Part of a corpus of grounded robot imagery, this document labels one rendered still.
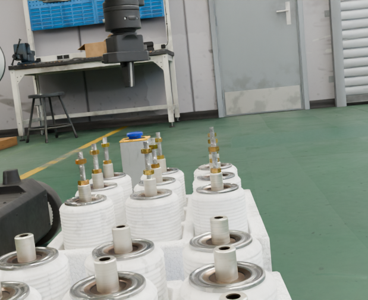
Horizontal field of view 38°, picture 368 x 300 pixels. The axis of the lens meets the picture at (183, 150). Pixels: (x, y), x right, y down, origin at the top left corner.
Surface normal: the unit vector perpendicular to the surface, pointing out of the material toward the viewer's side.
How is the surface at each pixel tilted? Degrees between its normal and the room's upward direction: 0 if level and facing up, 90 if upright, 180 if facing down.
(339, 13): 90
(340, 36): 90
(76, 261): 90
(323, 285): 0
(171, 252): 90
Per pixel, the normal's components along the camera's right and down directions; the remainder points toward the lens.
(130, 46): 0.64, 0.04
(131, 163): -0.04, 0.13
